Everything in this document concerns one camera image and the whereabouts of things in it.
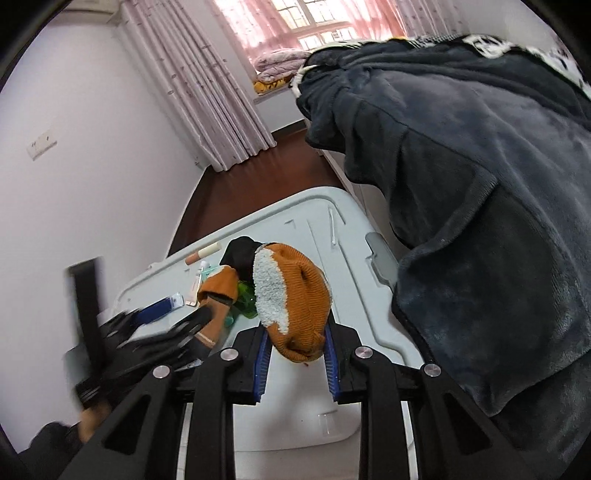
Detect white blue ointment tube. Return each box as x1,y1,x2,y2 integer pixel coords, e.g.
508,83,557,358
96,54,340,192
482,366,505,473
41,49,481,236
135,293,184,326

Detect teal aloe gel tube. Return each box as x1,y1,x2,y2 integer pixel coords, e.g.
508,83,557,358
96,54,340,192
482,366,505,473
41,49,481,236
197,260,224,280

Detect black sleeve forearm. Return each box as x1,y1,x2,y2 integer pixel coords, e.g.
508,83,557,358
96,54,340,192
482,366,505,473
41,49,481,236
19,422,83,480

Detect person left hand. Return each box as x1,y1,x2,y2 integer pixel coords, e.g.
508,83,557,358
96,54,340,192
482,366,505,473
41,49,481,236
77,401,111,444

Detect pink sachet strip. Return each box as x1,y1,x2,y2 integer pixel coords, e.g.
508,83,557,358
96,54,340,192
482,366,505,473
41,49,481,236
184,268,204,307

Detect green plastic container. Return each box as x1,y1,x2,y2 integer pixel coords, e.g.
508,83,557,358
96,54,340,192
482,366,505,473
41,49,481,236
224,281,257,328

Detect orange white small packet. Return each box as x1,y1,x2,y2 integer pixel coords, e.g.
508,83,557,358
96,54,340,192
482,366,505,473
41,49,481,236
184,242,221,265

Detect black sock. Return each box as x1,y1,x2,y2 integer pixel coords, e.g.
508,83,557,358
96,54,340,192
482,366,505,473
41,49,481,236
219,236,273,289

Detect pink white curtain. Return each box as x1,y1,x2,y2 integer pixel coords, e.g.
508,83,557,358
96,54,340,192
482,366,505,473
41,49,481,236
120,1,276,171

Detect dark fleece blanket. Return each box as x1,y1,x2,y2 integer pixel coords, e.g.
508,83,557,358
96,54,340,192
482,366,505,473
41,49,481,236
293,36,590,479

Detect folded pink quilts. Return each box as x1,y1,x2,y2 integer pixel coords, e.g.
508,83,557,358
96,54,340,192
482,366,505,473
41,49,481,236
252,49,311,95

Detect black white patterned pillow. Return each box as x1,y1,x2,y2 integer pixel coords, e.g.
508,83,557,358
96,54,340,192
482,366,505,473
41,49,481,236
461,34,591,98

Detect black camera phone mount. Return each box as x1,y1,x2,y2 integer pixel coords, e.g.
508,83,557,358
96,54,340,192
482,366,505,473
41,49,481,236
66,258,107,370

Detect white wall socket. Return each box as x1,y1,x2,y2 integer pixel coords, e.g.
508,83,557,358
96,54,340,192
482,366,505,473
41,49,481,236
26,130,57,161

